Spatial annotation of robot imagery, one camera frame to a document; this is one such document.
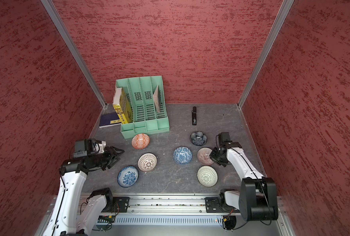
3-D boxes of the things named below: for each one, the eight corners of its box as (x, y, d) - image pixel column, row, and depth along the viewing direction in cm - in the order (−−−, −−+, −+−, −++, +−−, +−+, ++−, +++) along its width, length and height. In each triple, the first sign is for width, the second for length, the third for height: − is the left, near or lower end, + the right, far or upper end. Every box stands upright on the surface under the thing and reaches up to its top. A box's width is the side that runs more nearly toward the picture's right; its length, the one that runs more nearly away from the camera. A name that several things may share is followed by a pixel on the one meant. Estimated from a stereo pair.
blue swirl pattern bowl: (172, 164, 90) (172, 161, 86) (173, 149, 96) (173, 146, 92) (192, 164, 90) (192, 161, 86) (191, 149, 96) (191, 146, 93)
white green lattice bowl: (197, 187, 82) (198, 184, 77) (196, 168, 89) (197, 165, 84) (217, 187, 82) (219, 184, 78) (214, 168, 89) (216, 165, 84)
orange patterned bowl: (131, 150, 95) (129, 147, 92) (134, 136, 102) (133, 133, 98) (148, 150, 95) (147, 147, 92) (150, 136, 102) (149, 133, 98)
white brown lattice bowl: (138, 171, 87) (136, 168, 83) (141, 156, 93) (139, 153, 89) (156, 171, 87) (155, 168, 83) (158, 156, 93) (157, 153, 89)
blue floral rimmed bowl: (117, 187, 81) (114, 185, 78) (122, 168, 88) (120, 165, 84) (136, 187, 81) (135, 185, 78) (140, 168, 88) (138, 165, 85)
